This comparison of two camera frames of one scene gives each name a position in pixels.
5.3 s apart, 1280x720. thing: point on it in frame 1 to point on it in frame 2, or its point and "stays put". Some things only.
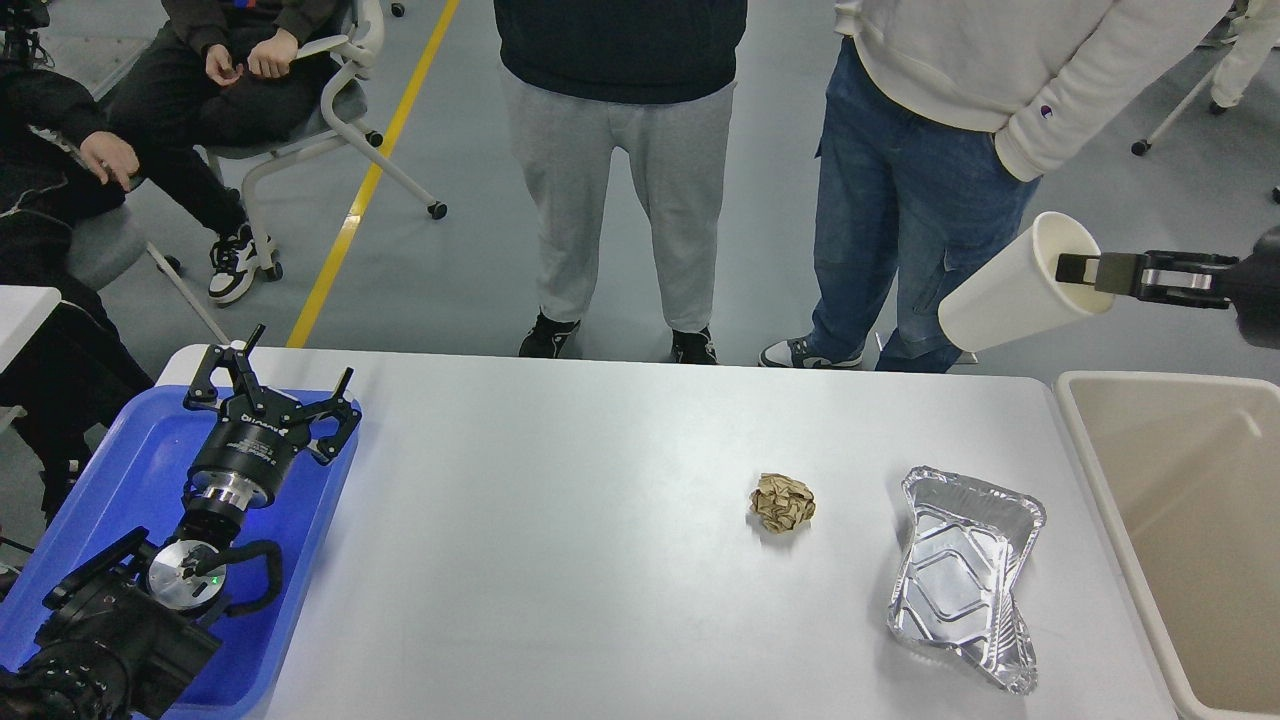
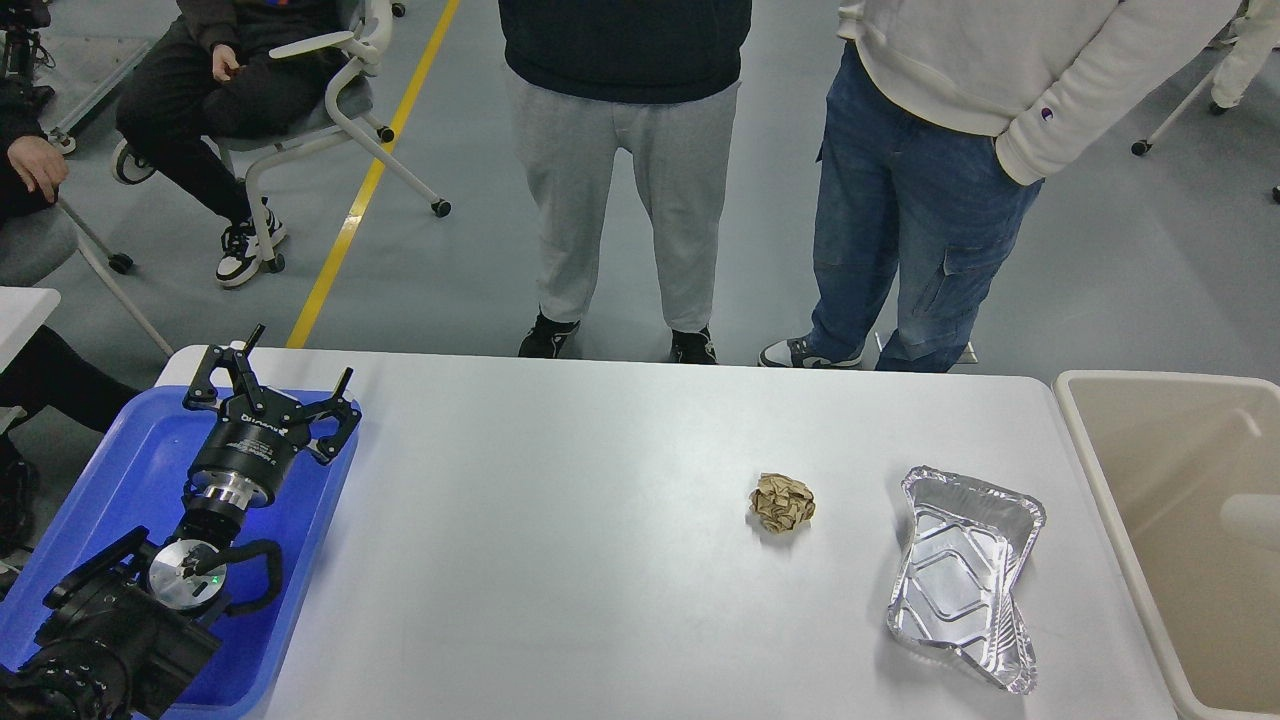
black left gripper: [243, 456] stays put
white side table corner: [23, 311] stays put
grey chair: [104, 243] to [35, 240]
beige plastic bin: [1186, 468] stays put
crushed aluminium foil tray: [956, 584] stays put
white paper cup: [1016, 294] to [1253, 517]
